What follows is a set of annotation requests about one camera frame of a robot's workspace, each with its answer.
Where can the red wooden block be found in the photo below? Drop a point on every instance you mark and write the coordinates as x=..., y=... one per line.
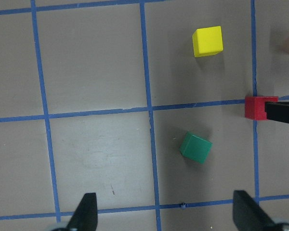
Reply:
x=255, y=106

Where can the yellow wooden block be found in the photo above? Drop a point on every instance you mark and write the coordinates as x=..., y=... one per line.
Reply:
x=207, y=41

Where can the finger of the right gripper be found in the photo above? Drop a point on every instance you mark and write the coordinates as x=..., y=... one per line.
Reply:
x=277, y=111

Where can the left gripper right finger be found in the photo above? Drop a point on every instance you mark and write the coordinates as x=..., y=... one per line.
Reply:
x=247, y=214

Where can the green wooden block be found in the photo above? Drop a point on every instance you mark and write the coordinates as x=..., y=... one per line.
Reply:
x=195, y=148

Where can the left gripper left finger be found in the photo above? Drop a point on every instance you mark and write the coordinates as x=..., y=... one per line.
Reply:
x=85, y=217

